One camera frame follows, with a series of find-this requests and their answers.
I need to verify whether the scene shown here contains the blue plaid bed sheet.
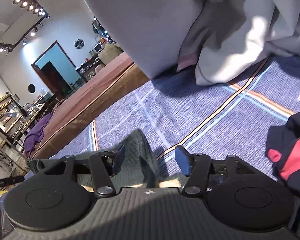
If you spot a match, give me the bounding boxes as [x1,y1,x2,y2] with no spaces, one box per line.
[22,56,300,196]

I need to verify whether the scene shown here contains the blue doorway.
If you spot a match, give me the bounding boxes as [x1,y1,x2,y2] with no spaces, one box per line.
[31,41,87,100]

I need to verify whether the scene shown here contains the navy red dark garment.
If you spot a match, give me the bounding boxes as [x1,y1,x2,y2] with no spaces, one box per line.
[266,112,300,237]

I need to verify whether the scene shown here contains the purple cloth on bed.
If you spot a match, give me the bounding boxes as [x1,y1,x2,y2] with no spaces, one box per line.
[24,112,53,158]

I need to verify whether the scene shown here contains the ceiling track spotlights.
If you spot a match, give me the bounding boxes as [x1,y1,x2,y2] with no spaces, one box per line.
[0,0,50,52]

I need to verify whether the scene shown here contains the green cream checkered sweater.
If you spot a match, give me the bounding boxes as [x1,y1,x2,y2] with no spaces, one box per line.
[26,128,188,193]

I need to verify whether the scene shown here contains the white grey crumpled garment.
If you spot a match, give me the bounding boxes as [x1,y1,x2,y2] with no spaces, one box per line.
[84,0,300,86]

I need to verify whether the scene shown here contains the wooden display shelving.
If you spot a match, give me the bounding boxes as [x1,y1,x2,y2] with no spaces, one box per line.
[0,92,59,178]

